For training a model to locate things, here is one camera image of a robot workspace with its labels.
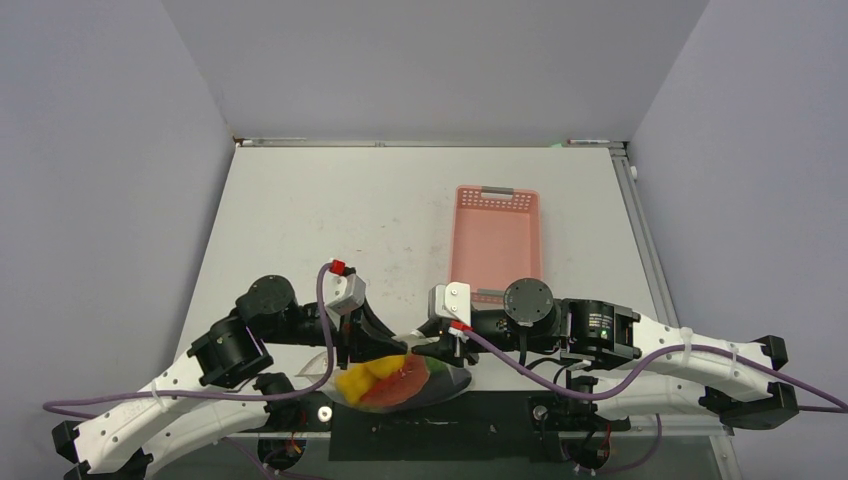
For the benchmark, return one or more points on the purple toy eggplant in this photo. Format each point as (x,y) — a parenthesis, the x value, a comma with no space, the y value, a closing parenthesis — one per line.
(442,386)

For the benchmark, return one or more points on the pink perforated plastic basket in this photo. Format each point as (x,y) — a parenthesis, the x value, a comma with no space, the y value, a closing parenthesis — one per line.
(496,240)

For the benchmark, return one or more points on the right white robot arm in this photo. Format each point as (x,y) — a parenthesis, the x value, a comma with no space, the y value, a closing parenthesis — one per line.
(610,362)

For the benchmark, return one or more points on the aluminium table edge rail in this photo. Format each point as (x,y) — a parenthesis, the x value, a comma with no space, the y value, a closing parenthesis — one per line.
(626,175)

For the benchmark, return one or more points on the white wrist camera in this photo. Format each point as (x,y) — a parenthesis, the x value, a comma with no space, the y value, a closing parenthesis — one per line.
(450,301)
(344,289)

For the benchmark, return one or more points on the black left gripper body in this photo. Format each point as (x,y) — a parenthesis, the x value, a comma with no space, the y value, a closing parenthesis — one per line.
(347,339)

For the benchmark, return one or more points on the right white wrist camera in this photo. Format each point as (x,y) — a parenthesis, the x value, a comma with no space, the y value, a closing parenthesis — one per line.
(450,301)

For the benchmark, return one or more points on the clear dotted zip top bag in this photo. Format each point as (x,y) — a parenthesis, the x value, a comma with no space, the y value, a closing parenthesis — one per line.
(412,339)

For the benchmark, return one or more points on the red watermelon slice toy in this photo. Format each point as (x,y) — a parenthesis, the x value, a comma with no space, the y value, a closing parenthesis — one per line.
(411,379)

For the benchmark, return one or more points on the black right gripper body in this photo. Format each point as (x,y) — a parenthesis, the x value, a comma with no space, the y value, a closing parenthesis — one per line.
(492,327)

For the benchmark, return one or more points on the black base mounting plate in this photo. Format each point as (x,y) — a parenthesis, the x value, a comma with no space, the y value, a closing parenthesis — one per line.
(476,425)

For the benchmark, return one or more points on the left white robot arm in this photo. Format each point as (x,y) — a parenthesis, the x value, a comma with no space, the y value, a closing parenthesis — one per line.
(224,382)

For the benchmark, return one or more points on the green toy apple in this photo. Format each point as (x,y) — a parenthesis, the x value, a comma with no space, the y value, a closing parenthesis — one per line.
(435,366)

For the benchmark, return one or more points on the yellow toy bell pepper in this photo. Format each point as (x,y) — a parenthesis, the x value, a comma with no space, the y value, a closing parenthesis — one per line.
(359,380)

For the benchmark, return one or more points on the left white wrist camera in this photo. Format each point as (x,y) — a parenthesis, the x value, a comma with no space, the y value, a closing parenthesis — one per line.
(344,289)

